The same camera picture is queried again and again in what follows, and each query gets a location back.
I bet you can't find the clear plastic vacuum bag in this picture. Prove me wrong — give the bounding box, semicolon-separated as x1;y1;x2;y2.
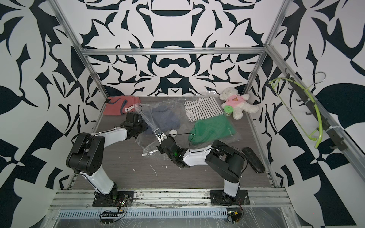
136;97;242;157

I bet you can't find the black white striped shirt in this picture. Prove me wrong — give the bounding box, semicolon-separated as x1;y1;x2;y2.
183;97;223;122

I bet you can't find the white teddy bear pink shirt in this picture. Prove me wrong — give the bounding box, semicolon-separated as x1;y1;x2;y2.
219;87;259;120

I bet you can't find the blue tank top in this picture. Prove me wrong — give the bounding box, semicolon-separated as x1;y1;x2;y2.
143;105;181;132

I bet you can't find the aluminium frame crossbar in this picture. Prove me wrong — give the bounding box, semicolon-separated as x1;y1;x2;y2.
81;47;264;56

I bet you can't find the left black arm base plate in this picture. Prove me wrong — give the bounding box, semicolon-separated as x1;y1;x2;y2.
92;191;135;208

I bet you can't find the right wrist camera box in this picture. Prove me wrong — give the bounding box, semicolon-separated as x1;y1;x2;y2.
154;128;167;143

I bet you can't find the black wall hook rack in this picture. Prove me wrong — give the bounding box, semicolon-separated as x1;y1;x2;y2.
285;70;348;151

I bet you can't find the green folded garment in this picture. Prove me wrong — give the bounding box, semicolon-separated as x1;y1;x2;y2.
188;115;237;145

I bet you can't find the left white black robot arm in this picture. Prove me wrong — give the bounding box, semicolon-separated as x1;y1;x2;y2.
66;113;147;207

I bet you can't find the white slotted cable duct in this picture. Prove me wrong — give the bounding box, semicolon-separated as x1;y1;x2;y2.
58;208;228;219

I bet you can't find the green clothes hanger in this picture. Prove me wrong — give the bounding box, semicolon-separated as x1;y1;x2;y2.
269;78;324;149

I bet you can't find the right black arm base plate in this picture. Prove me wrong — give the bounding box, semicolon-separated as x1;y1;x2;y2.
210;190;251;207

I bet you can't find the red tank top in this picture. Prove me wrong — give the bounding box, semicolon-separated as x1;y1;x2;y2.
103;96;141;116

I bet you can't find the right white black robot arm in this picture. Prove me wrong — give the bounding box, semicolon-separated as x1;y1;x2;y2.
157;136;246;206

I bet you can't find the black oval pad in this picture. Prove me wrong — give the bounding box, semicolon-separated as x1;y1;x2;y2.
242;147;266;174

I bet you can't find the white vacuum bag valve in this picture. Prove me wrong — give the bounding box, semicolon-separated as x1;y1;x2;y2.
169;129;177;136

